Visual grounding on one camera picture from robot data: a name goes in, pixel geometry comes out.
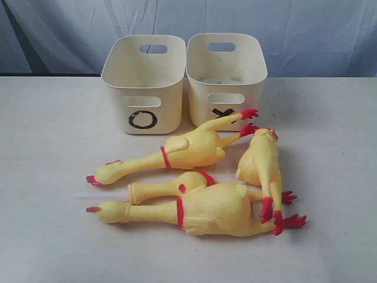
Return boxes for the headless yellow rubber chicken body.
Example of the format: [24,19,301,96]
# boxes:
[236,126,286,229]

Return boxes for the cream bin marked O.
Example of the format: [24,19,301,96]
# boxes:
[101,34,186,134]

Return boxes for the large yellow rubber chicken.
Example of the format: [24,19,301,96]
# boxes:
[86,182,306,237]

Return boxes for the grey backdrop curtain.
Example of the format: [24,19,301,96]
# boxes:
[1,1,376,77]

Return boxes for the cream bin marked X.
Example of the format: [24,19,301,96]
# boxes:
[186,33,267,126]

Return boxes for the detached chicken head with tube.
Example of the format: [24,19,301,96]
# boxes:
[74,170,216,205]

